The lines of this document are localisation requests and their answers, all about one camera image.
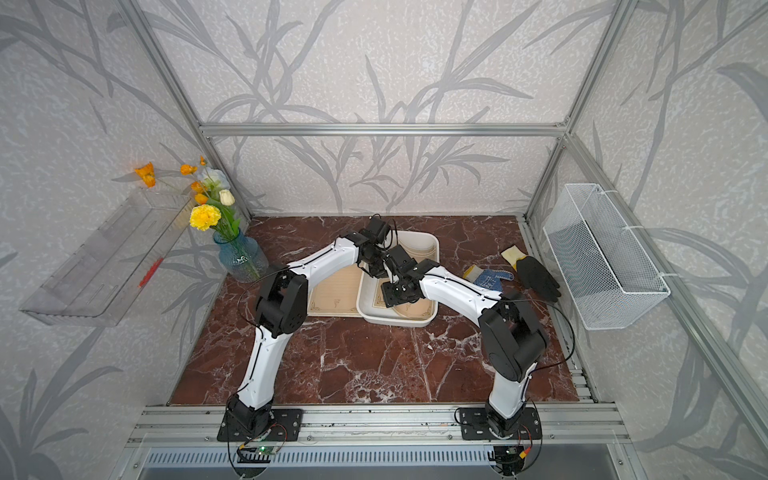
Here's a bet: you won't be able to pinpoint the blue glass vase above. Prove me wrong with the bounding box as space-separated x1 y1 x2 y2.
213 231 269 283

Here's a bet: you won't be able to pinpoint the beige stationery paper stack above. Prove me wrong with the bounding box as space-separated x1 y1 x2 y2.
372 245 438 321

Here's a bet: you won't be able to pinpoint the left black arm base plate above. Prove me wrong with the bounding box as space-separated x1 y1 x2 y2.
216 408 304 443

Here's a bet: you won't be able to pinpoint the aluminium cage frame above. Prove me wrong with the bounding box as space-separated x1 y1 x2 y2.
117 1 767 447

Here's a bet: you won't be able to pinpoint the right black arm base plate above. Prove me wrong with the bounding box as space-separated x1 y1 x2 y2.
454 404 542 441

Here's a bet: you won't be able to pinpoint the white wire mesh basket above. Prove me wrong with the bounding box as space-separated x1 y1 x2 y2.
543 183 670 331

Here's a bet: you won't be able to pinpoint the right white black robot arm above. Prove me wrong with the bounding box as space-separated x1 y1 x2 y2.
382 260 548 438

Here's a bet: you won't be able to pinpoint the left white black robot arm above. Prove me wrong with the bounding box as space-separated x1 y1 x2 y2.
226 223 392 429

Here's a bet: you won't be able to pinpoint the left green circuit board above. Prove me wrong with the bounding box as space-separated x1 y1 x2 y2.
236 444 284 464

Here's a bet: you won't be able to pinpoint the right circuit board with wires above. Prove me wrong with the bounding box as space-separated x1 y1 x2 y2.
488 446 538 479

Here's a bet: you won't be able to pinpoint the clear acrylic wall shelf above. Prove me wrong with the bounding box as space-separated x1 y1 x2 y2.
20 189 194 327

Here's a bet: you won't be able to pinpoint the aluminium front rail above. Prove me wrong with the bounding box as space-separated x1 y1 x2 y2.
126 402 631 448

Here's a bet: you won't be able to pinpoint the yellow orange artificial flowers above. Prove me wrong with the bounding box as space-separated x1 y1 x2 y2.
133 155 242 241

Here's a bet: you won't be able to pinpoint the white plastic storage box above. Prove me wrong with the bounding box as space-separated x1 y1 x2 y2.
356 230 439 328

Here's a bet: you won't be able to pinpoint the black yellow work glove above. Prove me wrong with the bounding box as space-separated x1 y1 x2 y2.
501 246 561 302

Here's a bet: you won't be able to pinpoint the blue white dotted glove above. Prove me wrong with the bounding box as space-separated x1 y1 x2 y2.
463 265 514 292

